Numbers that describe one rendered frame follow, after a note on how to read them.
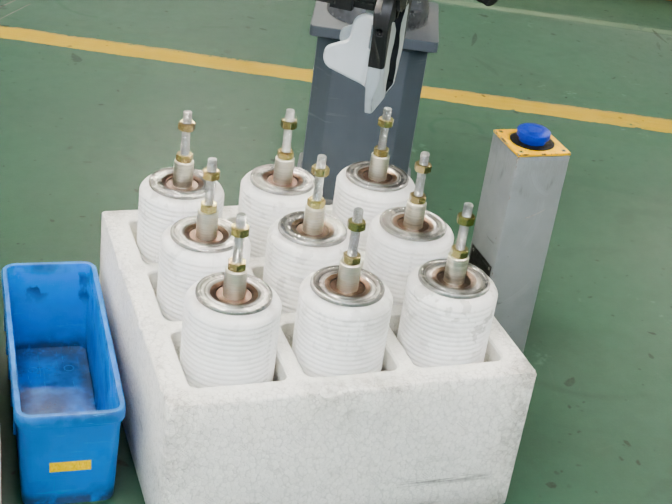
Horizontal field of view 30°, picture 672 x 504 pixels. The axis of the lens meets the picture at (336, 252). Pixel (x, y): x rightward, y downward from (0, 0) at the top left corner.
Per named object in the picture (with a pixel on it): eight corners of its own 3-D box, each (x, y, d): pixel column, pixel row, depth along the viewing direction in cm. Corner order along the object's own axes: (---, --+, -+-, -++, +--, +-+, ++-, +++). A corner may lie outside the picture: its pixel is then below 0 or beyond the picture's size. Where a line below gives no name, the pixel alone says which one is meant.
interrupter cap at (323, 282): (390, 279, 129) (391, 273, 129) (376, 316, 123) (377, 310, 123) (319, 264, 130) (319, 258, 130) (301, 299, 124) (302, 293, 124)
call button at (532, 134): (508, 137, 150) (512, 122, 149) (538, 137, 151) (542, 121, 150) (523, 152, 147) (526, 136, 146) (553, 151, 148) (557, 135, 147)
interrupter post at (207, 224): (192, 232, 133) (194, 205, 131) (214, 231, 134) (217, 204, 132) (197, 243, 131) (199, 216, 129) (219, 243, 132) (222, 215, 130)
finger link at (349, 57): (320, 101, 116) (336, 2, 113) (381, 115, 115) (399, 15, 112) (311, 108, 113) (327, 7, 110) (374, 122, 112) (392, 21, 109)
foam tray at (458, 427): (96, 336, 158) (101, 210, 149) (385, 314, 170) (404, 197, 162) (157, 551, 126) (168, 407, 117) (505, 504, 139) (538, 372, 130)
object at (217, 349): (200, 480, 126) (214, 330, 117) (157, 426, 132) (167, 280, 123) (282, 455, 131) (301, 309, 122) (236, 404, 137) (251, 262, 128)
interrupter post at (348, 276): (360, 286, 128) (365, 258, 126) (356, 297, 125) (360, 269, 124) (337, 281, 128) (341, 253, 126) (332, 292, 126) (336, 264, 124)
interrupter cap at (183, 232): (164, 221, 134) (164, 215, 134) (233, 219, 137) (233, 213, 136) (177, 257, 128) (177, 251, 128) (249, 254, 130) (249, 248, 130)
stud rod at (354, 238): (355, 274, 126) (365, 208, 122) (351, 278, 125) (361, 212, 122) (346, 271, 126) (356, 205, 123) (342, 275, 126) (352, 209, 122)
